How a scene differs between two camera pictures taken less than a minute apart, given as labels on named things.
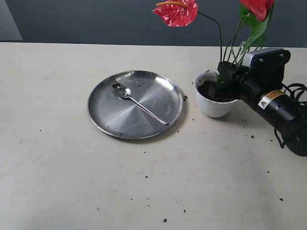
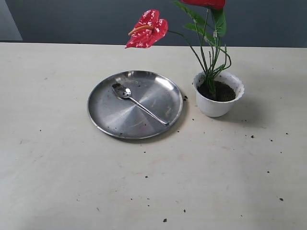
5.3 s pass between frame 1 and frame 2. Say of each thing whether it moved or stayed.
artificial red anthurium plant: moved
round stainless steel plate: stayed
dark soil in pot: stayed
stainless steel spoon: stayed
